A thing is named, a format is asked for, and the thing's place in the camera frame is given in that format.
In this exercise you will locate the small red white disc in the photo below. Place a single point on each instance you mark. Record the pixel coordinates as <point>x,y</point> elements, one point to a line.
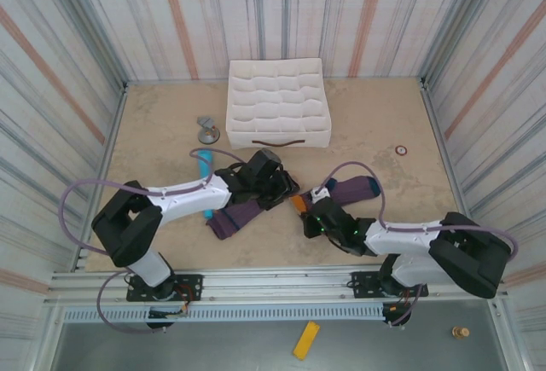
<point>401,150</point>

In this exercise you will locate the yellow plastic strip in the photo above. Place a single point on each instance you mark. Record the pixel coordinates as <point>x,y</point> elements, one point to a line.
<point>306,340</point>

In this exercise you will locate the white fabric divider box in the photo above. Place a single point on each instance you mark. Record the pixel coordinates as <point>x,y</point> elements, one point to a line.
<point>277,94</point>

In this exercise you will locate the aluminium table edge rail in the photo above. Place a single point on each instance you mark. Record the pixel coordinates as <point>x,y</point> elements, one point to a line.
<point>433,111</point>
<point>114,132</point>

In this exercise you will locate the purple sock peach toe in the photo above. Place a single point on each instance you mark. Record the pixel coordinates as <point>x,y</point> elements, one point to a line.
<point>232,222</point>

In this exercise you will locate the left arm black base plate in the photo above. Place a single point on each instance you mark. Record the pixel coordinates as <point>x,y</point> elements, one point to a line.
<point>192,285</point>

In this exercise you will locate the purple sock orange cuff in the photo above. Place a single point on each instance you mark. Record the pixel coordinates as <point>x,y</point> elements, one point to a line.
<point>350,189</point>

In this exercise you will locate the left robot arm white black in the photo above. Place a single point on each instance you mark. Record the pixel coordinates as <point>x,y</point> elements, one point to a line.
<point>128,226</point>

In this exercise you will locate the aluminium mounting rail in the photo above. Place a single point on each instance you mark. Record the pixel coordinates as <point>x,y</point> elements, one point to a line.
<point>277,285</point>

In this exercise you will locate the grey metal suction mount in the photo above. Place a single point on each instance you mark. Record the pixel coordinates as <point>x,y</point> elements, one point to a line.
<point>208,134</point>

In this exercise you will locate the blue cylinder tube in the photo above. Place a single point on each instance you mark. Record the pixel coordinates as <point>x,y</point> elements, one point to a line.
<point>205,166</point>

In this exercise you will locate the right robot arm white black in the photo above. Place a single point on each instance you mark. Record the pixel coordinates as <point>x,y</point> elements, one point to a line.
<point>469,251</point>

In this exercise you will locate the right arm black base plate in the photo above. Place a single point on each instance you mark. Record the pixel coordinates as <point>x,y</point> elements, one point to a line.
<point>362,283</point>

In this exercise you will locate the small brass fitting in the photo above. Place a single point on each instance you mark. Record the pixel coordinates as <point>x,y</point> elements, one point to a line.
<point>459,332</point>

